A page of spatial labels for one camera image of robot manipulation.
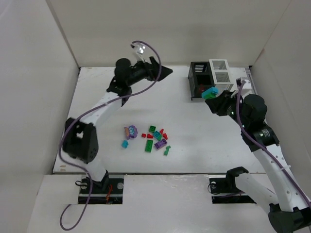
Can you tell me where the small cyan lego block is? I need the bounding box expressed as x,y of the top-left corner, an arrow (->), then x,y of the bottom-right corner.
121,140 -> 129,149

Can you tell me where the teal square lego piece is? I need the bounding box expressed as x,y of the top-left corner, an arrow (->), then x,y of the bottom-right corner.
153,131 -> 162,141

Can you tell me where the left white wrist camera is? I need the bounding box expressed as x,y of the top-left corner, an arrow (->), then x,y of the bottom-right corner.
131,43 -> 146,61

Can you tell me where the cyan and green lego block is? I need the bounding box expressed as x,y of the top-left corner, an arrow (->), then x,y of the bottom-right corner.
201,87 -> 219,100

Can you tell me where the small green lego piece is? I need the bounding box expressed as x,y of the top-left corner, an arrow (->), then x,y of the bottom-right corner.
163,146 -> 171,156

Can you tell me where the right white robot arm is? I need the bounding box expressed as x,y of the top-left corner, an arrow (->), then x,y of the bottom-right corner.
205,91 -> 311,233

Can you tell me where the square green lego piece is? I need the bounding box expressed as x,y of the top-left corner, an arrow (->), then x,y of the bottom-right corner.
149,125 -> 156,133

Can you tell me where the white slatted container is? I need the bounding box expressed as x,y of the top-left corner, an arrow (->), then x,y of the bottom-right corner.
209,59 -> 234,94

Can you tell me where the purple paw print lego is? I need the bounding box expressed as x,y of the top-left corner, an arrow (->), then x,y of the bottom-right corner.
124,125 -> 138,140

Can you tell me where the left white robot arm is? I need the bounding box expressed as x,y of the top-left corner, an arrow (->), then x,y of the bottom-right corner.
59,57 -> 173,183

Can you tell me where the black slatted container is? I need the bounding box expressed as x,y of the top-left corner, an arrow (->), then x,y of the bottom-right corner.
188,62 -> 214,100

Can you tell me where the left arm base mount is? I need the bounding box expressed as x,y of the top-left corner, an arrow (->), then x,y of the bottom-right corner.
75,177 -> 124,204

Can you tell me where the purple lego plate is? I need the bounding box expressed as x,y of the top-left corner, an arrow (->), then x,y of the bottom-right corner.
154,139 -> 167,150

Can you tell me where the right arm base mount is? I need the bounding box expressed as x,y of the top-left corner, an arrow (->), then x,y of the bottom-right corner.
207,177 -> 256,204

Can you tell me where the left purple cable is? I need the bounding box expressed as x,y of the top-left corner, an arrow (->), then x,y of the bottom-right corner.
58,40 -> 162,231

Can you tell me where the long green lego plate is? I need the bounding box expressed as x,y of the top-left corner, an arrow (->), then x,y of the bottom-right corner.
145,139 -> 153,153

